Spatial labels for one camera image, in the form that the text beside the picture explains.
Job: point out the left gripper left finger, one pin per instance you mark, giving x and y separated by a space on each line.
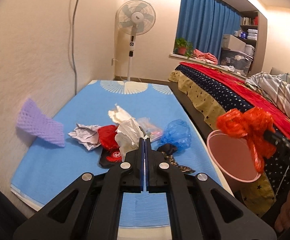
134 181

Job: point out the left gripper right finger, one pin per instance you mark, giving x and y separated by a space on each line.
155 177

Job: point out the white paper bag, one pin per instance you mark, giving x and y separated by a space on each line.
128 130

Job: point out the clear plastic packet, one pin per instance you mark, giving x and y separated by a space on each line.
149 129

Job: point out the red shiny wrapper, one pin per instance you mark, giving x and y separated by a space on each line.
107 137

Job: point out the red plastic bag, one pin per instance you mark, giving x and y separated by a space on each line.
251 126

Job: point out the pink plastic trash bin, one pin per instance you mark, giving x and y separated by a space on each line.
233 157

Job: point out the leopard print wrapper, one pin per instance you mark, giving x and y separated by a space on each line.
182 168

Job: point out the black red crab packet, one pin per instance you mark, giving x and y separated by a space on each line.
109 159

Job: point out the blue plastic shoe cover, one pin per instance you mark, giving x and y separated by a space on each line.
177 133

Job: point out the crumpled printed paper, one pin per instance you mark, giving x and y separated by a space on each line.
86 136

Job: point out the striped grey duvet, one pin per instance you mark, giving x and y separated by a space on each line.
275 88

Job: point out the bed with starry blanket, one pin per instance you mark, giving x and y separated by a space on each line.
213 94

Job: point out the clear storage bin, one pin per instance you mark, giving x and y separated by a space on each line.
239 60

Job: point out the purple foam net sleeve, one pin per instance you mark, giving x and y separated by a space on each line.
31 120

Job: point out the pink folded clothes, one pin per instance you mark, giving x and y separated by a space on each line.
207 57

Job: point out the potted green plant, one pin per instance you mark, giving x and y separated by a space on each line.
183 47

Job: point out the white cardboard box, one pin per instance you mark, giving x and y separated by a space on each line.
232 43

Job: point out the wooden bookshelf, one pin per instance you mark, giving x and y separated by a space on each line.
253 31

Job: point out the white standing fan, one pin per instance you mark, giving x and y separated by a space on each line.
135 18

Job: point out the blue curtain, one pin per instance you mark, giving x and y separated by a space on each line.
204 22

